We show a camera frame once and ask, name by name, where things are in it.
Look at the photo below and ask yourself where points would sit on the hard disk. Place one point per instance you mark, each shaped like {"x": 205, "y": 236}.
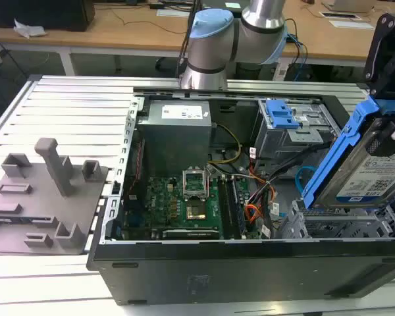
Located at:
{"x": 365, "y": 177}

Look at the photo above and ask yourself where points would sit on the CPU socket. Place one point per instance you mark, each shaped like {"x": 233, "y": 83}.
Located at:
{"x": 195, "y": 210}

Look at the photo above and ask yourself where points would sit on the blue plastic drive latch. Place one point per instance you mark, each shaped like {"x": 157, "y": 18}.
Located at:
{"x": 281, "y": 116}

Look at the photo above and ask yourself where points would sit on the black graphics card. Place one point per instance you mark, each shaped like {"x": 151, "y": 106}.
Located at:
{"x": 191, "y": 234}

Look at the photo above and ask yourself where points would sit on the grey parts rack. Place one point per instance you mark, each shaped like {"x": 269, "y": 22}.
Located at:
{"x": 36, "y": 204}

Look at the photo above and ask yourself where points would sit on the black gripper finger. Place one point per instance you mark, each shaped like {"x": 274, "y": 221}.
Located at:
{"x": 391, "y": 124}

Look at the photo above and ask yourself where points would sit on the grey metal drive cage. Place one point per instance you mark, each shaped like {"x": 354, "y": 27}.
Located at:
{"x": 276, "y": 141}

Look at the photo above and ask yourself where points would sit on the white paper sheet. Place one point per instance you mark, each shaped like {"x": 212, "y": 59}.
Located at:
{"x": 349, "y": 24}
{"x": 171, "y": 13}

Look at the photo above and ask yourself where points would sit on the black RAM slot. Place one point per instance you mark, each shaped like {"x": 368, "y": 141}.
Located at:
{"x": 226, "y": 210}

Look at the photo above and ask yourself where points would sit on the RAM stick in slot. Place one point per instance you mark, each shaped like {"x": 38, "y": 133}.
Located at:
{"x": 239, "y": 210}

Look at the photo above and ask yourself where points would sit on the wooden desk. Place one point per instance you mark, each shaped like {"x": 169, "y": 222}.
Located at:
{"x": 118, "y": 36}

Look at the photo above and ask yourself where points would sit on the black open PC case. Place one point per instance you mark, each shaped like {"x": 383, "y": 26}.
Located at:
{"x": 217, "y": 279}

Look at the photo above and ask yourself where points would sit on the perforated metal disk bay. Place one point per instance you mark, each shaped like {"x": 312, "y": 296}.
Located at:
{"x": 332, "y": 227}

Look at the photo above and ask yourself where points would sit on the black box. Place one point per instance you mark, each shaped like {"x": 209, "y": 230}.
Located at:
{"x": 36, "y": 13}

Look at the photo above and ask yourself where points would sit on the green sticky note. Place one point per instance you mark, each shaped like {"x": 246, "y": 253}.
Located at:
{"x": 232, "y": 6}

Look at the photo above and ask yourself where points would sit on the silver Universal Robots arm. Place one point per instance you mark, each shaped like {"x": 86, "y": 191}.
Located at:
{"x": 210, "y": 49}

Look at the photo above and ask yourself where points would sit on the grey power supply unit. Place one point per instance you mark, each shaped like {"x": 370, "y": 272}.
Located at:
{"x": 174, "y": 141}

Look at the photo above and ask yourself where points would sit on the crumpled white paper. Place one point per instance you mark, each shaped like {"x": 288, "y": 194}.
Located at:
{"x": 28, "y": 30}

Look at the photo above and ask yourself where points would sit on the white card with black border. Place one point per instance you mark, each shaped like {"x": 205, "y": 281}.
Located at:
{"x": 355, "y": 17}

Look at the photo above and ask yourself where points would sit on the green motherboard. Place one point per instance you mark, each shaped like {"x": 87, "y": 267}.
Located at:
{"x": 164, "y": 204}

